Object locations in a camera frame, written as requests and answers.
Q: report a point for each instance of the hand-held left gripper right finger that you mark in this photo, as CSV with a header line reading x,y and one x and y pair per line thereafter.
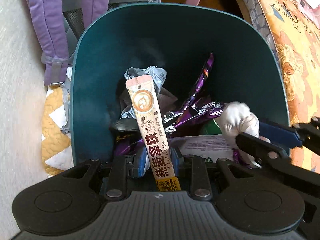
x,y
177,161

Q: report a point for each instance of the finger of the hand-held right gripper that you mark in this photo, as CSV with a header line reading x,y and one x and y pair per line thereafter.
x,y
260,146
277,133

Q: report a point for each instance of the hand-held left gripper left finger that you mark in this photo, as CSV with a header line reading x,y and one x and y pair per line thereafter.
x,y
141,161

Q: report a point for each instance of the coffee stick sachet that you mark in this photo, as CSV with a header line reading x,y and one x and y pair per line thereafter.
x,y
152,130

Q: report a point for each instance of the white tissue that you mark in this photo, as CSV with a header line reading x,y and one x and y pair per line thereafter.
x,y
237,120

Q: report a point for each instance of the dark teal plastic bin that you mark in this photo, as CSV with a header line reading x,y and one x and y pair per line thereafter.
x,y
112,55

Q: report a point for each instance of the purple foil wrapper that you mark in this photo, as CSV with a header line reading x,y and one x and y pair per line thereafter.
x,y
203,80
241,158
126,146
197,111

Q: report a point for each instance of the white printed paper packet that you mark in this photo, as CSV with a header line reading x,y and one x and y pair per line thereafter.
x,y
205,145

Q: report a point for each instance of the green packet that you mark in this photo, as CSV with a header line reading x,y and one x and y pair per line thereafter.
x,y
210,128

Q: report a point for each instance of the dark brown paper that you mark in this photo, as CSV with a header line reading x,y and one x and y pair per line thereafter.
x,y
167,96

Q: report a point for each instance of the bed with orange floral sheet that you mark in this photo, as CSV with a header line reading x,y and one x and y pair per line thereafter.
x,y
295,55

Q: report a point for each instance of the crumpled grey paper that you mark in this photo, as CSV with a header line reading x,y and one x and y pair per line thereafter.
x,y
147,73

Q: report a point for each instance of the patchwork quilt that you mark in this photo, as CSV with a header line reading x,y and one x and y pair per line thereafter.
x,y
53,135

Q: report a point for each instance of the purple backpack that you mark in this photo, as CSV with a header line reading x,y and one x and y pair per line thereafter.
x,y
47,17

